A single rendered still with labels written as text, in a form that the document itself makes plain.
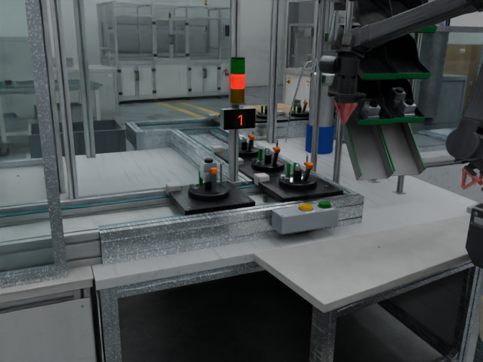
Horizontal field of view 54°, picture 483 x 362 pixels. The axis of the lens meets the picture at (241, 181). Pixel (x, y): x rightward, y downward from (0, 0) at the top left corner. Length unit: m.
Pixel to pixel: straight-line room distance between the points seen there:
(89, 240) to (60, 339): 0.28
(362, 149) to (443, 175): 1.12
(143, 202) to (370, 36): 0.90
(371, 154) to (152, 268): 0.94
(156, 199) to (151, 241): 0.28
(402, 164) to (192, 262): 0.94
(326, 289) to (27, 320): 0.79
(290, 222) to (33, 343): 0.80
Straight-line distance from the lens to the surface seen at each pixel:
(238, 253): 1.44
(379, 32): 1.47
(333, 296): 1.26
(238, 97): 1.68
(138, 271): 1.36
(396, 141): 1.97
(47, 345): 1.46
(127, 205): 1.65
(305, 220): 1.50
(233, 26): 1.70
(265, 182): 1.75
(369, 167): 1.82
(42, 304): 1.40
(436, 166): 2.86
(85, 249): 1.40
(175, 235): 1.42
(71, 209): 1.63
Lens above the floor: 1.50
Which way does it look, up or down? 17 degrees down
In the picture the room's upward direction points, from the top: 1 degrees clockwise
